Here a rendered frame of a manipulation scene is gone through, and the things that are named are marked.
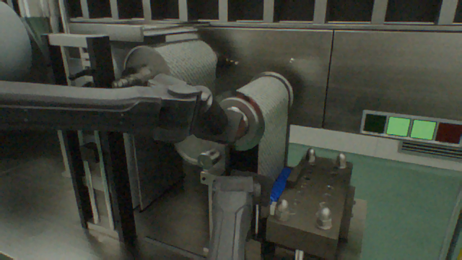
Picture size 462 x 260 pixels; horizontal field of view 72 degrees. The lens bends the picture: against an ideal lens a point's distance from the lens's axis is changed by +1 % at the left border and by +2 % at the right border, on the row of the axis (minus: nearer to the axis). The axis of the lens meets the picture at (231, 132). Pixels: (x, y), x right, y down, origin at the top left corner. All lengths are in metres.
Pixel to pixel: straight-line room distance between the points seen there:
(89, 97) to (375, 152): 3.30
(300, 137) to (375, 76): 2.69
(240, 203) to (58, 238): 0.65
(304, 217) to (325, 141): 2.81
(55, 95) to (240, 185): 0.31
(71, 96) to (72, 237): 0.64
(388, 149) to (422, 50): 2.64
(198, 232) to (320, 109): 0.52
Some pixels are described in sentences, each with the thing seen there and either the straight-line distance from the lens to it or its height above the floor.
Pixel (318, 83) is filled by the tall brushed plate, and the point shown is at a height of 1.29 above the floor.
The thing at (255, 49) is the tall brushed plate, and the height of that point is 1.38.
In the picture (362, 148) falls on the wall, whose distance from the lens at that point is 3.56.
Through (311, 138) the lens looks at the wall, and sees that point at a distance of 3.59.
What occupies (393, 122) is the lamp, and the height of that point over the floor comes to 1.20.
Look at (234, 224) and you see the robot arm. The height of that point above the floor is 1.21.
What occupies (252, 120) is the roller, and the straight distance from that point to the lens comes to 0.70.
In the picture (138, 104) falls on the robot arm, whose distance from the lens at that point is 0.44.
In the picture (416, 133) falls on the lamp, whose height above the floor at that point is 1.17.
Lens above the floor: 1.50
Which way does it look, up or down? 22 degrees down
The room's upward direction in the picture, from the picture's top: straight up
